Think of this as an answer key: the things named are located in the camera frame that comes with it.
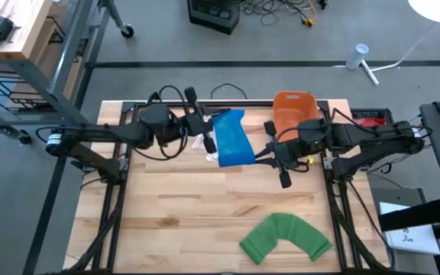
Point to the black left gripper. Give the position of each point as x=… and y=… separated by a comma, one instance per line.
x=199, y=122

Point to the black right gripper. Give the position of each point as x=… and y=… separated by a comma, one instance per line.
x=288, y=156

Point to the blue elastic bandage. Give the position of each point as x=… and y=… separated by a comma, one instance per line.
x=235, y=145

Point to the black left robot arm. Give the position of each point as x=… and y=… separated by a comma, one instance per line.
x=101, y=133

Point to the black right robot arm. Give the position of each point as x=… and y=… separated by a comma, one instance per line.
x=376, y=133

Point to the green elastic bandage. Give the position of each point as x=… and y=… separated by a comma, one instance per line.
x=285, y=229

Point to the orange plastic bin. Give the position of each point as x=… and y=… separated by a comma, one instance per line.
x=294, y=114

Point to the black computer case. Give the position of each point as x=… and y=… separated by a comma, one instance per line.
x=212, y=15

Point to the red black power strip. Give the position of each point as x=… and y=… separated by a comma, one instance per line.
x=365, y=113

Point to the black caster wheel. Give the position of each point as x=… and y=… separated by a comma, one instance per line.
x=127, y=31

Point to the white lamp stand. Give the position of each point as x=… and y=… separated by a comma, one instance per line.
x=369, y=72

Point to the grey box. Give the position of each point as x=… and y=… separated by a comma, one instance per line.
x=395, y=196

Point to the white cylinder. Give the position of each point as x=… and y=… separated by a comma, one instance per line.
x=357, y=56

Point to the grey metal table legs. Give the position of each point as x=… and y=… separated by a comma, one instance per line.
x=67, y=57

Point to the white paper sheet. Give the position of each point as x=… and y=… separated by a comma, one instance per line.
x=411, y=237

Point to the wooden side table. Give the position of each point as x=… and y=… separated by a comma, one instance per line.
x=13, y=23

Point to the white lamp shade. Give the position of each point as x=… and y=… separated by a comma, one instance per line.
x=437, y=9

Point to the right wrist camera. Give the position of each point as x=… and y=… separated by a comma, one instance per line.
x=313, y=129

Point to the grey metal bracket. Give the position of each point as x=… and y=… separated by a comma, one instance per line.
x=327, y=163

